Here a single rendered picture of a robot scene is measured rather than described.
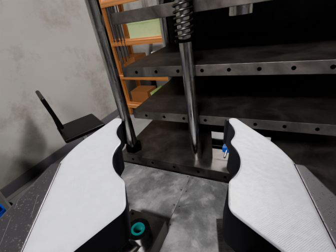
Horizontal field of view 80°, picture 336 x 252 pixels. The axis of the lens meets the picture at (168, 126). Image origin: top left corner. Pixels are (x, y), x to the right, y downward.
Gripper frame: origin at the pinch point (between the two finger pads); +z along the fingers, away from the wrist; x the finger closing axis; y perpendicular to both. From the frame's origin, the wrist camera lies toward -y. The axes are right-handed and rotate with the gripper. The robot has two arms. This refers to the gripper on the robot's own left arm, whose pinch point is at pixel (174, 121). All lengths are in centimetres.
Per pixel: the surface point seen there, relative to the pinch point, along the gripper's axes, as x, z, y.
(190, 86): 8, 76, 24
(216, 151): 23, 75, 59
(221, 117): 23, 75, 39
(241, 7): 31, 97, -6
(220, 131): 24, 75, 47
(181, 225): 3, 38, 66
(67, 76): -143, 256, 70
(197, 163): 13, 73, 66
